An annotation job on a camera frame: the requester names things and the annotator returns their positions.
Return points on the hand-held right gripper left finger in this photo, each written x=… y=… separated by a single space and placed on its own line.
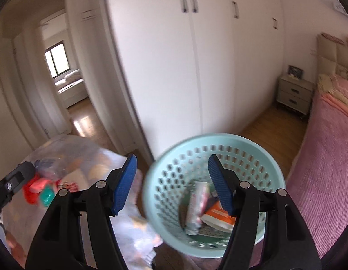
x=124 y=187

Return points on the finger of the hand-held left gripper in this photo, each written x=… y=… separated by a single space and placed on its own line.
x=15 y=178

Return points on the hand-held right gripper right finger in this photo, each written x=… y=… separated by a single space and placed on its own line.
x=220 y=187

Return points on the light teal perforated basket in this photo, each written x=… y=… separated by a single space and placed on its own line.
x=174 y=174

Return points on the clear plastic bag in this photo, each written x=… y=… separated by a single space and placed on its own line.
x=78 y=152

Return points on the red snack packet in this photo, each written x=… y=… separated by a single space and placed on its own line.
x=32 y=188

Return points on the orange and white carton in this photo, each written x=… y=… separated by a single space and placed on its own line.
x=217 y=216

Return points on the white squeeze tube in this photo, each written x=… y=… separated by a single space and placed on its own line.
x=195 y=208

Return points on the teal packet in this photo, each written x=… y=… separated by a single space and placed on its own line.
x=47 y=197

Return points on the white box with red print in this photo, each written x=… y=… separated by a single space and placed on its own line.
x=74 y=181

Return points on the white sofa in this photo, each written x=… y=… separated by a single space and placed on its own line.
x=71 y=85

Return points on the pink blanket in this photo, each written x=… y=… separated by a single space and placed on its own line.
x=325 y=160

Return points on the white wardrobe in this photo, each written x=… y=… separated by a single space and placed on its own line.
x=162 y=76

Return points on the beige nightstand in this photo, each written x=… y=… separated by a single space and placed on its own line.
x=293 y=92

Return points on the window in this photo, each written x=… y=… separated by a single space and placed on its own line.
x=57 y=59

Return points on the cream knitted throw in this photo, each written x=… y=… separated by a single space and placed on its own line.
x=330 y=87

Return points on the beige padded headboard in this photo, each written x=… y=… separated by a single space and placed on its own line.
x=327 y=54

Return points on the dark picture frame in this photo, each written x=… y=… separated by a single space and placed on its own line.
x=295 y=71

